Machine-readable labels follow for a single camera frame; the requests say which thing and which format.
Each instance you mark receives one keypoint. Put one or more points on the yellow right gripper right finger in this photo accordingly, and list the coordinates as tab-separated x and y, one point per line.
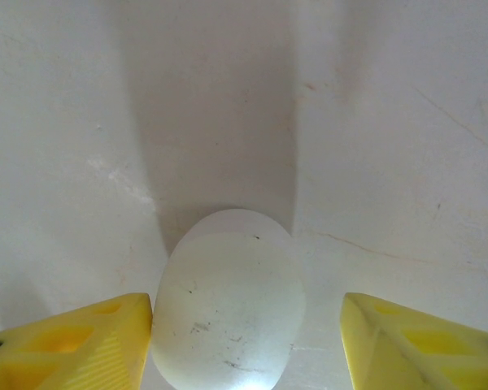
423	349

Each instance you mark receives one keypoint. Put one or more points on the white earbud charging case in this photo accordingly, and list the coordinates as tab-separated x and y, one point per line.
227	304

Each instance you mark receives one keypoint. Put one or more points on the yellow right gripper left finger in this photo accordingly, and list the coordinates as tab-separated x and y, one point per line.
65	349

